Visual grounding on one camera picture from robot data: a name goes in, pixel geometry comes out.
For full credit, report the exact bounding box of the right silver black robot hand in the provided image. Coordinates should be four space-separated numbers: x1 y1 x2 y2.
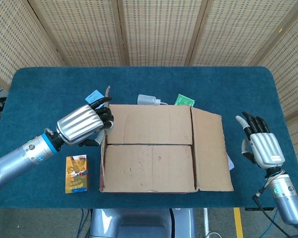
235 111 286 171

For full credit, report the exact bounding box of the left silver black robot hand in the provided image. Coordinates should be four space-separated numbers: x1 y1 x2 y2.
56 97 114 147

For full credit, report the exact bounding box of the cardboard box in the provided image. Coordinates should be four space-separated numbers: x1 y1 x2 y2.
98 85 234 194

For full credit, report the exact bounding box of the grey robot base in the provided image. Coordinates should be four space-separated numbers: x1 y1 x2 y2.
89 208 196 238

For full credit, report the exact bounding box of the small light blue box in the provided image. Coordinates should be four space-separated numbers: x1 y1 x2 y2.
85 89 107 105

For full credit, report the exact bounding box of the orange yellow printed box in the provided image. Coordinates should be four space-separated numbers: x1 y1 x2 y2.
65 154 89 194

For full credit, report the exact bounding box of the teal table mat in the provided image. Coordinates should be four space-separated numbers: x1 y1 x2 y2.
0 66 298 209

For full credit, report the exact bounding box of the translucent plastic bottle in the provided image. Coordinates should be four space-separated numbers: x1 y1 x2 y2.
137 94 168 106

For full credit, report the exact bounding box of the white pole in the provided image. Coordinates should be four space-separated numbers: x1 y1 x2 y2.
203 207 210 238

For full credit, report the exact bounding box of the green packet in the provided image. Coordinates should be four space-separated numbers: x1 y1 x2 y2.
174 94 196 107

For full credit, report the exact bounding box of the black arm cable with plug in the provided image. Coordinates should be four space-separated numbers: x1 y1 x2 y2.
252 173 298 238

